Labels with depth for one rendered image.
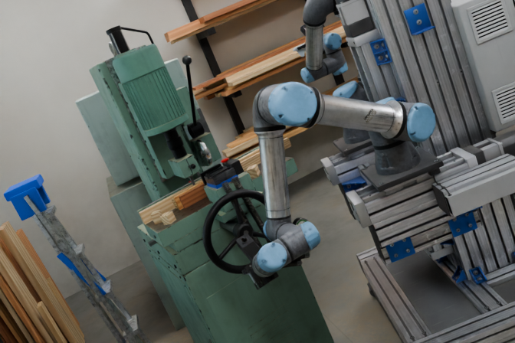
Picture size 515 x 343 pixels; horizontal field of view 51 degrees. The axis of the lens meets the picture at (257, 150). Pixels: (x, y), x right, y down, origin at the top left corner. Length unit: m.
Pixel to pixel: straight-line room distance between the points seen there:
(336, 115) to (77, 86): 3.11
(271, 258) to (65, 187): 3.14
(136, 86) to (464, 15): 1.15
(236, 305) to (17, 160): 2.73
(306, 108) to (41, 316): 2.29
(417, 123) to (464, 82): 0.46
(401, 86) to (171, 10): 2.81
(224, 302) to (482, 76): 1.22
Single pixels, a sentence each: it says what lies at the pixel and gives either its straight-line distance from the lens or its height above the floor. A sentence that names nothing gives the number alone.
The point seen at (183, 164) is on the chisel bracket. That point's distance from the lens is 2.04.
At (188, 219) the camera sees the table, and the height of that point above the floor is 0.89.
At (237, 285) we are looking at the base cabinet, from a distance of 2.08.
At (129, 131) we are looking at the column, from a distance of 2.22.
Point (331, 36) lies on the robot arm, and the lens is 2.49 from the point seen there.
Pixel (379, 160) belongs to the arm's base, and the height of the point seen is 0.87.
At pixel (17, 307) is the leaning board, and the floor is 0.55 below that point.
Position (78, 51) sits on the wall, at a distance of 4.39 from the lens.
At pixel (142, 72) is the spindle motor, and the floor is 1.43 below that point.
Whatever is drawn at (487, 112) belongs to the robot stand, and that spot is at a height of 0.84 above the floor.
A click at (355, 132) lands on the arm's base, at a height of 0.86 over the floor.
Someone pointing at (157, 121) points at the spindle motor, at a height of 1.24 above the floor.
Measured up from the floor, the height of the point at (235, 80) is 1.08.
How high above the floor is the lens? 1.46
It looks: 13 degrees down
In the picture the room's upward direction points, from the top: 23 degrees counter-clockwise
